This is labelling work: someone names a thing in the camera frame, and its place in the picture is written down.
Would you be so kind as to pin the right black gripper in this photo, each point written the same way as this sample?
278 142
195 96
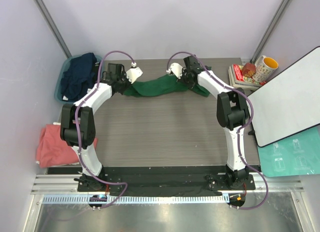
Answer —
191 85

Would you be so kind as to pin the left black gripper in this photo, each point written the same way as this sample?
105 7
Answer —
123 75

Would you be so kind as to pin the green t shirt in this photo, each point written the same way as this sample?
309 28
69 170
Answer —
161 86

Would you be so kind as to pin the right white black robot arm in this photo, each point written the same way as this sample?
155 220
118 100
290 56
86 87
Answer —
231 113

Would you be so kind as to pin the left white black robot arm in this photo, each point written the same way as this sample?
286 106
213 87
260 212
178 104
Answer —
77 125

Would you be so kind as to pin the stack of books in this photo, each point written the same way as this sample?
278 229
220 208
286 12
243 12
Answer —
237 80

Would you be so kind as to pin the navy blue t shirt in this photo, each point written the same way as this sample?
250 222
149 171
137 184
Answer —
77 76

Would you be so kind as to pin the red small box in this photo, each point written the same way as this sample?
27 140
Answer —
248 70

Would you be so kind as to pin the teal plastic basket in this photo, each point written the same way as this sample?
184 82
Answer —
60 89

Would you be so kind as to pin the white mug yellow inside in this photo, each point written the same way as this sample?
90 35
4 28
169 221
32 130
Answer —
265 66

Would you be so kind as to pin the pink folded t shirt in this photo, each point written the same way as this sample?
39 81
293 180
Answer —
52 151

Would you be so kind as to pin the white board black rim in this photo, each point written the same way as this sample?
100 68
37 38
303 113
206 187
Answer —
289 103

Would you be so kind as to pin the teal folding board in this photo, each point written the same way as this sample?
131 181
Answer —
295 155

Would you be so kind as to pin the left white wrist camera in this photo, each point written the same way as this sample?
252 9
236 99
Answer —
133 73

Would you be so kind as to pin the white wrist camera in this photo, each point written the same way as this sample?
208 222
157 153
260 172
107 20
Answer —
177 70
133 73

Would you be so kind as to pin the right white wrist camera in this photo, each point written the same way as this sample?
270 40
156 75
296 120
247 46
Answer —
177 70

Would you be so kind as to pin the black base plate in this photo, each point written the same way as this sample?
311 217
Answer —
165 181

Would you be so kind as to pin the left aluminium frame post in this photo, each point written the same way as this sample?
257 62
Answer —
53 27

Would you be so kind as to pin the aluminium frame post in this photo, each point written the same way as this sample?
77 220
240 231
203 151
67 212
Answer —
270 28
53 27

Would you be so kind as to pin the slotted cable duct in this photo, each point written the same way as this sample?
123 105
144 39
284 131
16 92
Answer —
96 199

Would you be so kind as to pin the right aluminium frame post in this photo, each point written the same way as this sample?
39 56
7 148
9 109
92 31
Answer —
270 28

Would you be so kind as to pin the aluminium rail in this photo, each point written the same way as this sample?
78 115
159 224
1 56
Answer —
64 184

